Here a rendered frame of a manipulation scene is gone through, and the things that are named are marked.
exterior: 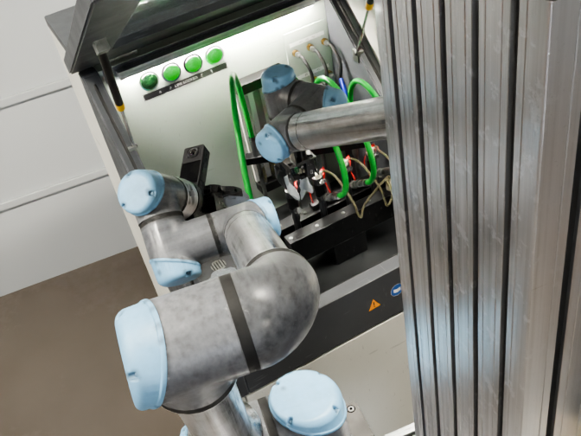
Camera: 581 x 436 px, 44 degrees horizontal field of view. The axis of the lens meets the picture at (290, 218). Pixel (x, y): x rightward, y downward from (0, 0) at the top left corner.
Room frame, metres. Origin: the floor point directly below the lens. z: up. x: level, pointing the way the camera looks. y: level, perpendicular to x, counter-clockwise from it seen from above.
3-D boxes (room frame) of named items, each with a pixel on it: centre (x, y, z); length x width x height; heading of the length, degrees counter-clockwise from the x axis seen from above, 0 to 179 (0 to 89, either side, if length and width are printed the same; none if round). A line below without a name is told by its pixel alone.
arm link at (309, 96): (1.31, -0.10, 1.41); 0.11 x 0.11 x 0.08; 46
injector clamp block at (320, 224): (1.49, -0.13, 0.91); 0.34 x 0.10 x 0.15; 110
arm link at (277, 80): (1.39, -0.04, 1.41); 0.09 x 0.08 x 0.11; 46
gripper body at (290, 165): (1.38, -0.04, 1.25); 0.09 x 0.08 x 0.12; 20
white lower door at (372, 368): (1.21, -0.10, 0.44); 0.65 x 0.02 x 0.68; 110
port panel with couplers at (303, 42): (1.78, -0.15, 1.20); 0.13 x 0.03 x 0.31; 110
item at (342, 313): (1.23, -0.10, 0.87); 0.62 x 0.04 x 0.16; 110
